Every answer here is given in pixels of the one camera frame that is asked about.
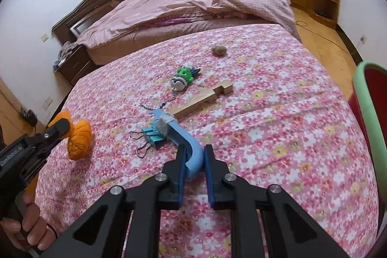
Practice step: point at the pink floral tablecloth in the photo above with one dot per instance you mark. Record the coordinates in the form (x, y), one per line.
(286, 122)

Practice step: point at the wooden block piece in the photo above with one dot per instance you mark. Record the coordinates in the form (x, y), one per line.
(206, 96)

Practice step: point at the wooden bed with headboard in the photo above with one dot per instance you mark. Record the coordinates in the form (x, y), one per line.
(157, 32)

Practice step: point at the pink quilt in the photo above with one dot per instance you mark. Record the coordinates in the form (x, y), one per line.
(131, 15)

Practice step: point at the brown walnut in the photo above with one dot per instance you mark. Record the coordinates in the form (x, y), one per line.
(219, 51)

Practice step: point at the green toy keychain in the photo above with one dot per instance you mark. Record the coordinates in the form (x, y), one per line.
(184, 76)

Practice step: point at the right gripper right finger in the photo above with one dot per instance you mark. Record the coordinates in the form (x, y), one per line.
(265, 222)

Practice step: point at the clothes on nightstand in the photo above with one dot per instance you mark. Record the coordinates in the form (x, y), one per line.
(64, 53)

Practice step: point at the wooden wardrobe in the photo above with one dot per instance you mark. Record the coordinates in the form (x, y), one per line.
(13, 125)

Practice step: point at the orange plastic bag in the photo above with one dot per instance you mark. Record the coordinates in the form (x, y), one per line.
(79, 136)

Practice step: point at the teal binder clip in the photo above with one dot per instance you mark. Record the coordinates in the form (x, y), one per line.
(153, 139)

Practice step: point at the black device on cable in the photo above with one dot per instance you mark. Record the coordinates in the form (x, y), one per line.
(29, 116)

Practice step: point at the person's left hand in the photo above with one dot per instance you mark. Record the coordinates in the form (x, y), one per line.
(39, 233)

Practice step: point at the red bin green rim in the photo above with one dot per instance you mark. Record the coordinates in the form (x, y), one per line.
(368, 103)

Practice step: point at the blue curved plastic hook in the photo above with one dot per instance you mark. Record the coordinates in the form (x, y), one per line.
(170, 128)

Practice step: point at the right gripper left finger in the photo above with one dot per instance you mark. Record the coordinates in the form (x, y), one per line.
(125, 222)

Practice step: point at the dark wooden nightstand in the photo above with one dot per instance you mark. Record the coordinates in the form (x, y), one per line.
(76, 66)

